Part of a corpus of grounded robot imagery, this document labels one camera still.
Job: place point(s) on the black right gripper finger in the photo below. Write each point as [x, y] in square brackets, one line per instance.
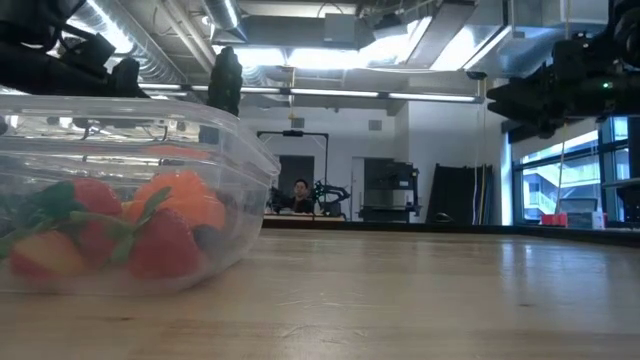
[535, 130]
[525, 100]

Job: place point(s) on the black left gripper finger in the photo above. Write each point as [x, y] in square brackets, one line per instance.
[127, 80]
[120, 123]

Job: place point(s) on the small red toy strawberry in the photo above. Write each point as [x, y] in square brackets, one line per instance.
[97, 196]

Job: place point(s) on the orange toy fruit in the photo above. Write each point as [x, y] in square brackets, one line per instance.
[190, 200]

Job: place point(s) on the large red toy strawberry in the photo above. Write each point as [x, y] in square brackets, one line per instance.
[165, 247]

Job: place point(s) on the yellowish red toy strawberry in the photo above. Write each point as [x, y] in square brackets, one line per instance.
[45, 256]

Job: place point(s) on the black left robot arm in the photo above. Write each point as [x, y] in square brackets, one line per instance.
[25, 70]

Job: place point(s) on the dark background robot arm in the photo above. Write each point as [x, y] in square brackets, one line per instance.
[332, 191]

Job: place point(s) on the black background robot arm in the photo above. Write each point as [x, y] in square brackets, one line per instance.
[280, 200]

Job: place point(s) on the clear plastic tupperware container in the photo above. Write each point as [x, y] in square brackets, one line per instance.
[250, 200]

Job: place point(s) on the red box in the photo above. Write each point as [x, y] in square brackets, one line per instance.
[555, 220]

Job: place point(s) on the black leaning panel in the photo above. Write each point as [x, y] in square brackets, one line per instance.
[460, 192]

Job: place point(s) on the green cactus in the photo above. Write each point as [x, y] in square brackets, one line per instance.
[225, 80]

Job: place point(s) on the white box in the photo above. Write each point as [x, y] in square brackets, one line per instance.
[592, 220]

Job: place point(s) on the black background machine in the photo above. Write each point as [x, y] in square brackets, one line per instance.
[392, 190]

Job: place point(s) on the long ceiling light fixture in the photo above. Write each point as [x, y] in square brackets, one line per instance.
[340, 93]

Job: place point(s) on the person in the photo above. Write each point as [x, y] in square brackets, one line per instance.
[301, 192]

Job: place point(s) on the background work table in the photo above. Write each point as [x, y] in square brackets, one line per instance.
[300, 218]

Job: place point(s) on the black ceiling dome camera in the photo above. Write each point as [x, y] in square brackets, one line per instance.
[476, 75]

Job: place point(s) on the black aluminium table frame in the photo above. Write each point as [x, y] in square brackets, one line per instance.
[500, 228]

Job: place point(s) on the black vertical post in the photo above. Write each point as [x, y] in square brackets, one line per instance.
[635, 175]

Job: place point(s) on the grey wall vent grille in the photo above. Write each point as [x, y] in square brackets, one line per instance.
[297, 123]
[375, 125]

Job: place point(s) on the black background gantry frame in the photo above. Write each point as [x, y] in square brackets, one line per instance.
[292, 133]

